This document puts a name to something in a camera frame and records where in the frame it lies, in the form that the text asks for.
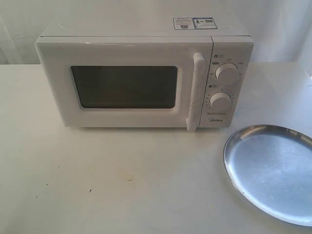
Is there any white microwave door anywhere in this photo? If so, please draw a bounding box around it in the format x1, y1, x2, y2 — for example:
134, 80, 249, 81
35, 37, 214, 132

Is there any white microwave oven body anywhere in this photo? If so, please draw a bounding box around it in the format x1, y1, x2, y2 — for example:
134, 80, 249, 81
39, 19, 254, 129

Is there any white printed warning label sticker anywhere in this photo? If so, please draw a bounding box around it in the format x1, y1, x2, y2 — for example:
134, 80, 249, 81
173, 17, 217, 30

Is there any lower white control knob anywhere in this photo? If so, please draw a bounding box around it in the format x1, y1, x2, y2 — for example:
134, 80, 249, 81
210, 92, 232, 111

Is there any white control knob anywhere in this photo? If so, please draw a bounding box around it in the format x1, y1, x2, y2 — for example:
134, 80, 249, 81
215, 63, 240, 85
210, 92, 232, 111

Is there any upper white control knob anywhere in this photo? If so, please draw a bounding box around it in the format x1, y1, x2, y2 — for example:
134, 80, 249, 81
215, 63, 240, 85

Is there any round metal tray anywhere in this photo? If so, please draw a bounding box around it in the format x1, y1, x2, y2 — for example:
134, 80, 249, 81
223, 124, 312, 227

